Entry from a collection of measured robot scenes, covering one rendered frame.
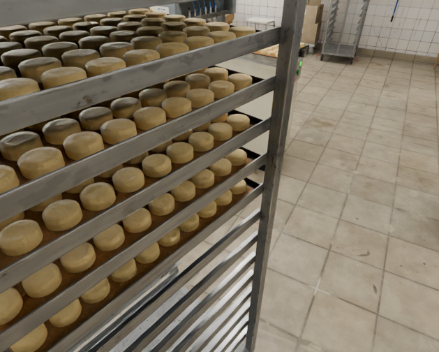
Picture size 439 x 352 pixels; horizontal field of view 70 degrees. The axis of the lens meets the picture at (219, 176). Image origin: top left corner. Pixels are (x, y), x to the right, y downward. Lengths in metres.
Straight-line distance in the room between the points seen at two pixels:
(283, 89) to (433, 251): 1.80
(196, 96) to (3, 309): 0.42
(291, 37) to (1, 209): 0.52
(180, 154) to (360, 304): 1.46
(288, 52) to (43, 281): 0.56
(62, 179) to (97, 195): 0.11
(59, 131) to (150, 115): 0.13
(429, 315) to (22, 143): 1.86
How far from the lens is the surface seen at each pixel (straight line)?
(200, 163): 0.56
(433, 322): 1.96
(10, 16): 0.35
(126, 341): 1.50
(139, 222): 0.57
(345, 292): 1.87
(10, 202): 0.40
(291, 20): 0.63
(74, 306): 0.61
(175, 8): 2.31
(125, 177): 0.53
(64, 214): 0.49
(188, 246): 0.65
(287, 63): 0.65
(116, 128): 0.48
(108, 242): 0.56
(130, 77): 0.41
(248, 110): 2.36
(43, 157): 0.44
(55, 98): 0.37
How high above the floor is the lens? 1.45
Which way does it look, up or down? 36 degrees down
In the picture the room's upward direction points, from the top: straight up
